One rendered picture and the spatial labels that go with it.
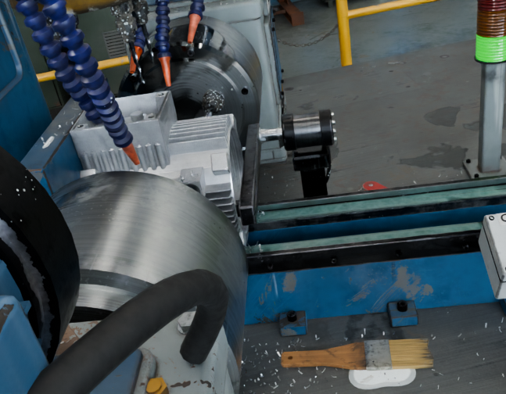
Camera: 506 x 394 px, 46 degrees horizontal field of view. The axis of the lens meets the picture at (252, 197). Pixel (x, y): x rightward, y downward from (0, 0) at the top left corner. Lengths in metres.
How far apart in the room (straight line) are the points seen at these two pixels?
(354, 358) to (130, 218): 0.42
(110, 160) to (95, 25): 3.21
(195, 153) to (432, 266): 0.37
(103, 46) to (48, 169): 3.31
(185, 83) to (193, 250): 0.53
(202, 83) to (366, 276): 0.42
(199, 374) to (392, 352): 0.51
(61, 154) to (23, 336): 0.57
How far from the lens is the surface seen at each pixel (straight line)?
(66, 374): 0.23
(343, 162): 1.32
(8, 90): 0.96
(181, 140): 0.81
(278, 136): 0.97
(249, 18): 1.22
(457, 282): 0.91
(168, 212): 0.57
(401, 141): 1.38
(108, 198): 0.58
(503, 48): 1.14
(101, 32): 4.01
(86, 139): 0.82
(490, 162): 1.24
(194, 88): 1.04
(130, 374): 0.38
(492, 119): 1.20
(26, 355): 0.23
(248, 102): 1.04
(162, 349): 0.41
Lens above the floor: 1.44
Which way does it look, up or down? 31 degrees down
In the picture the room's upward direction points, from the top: 11 degrees counter-clockwise
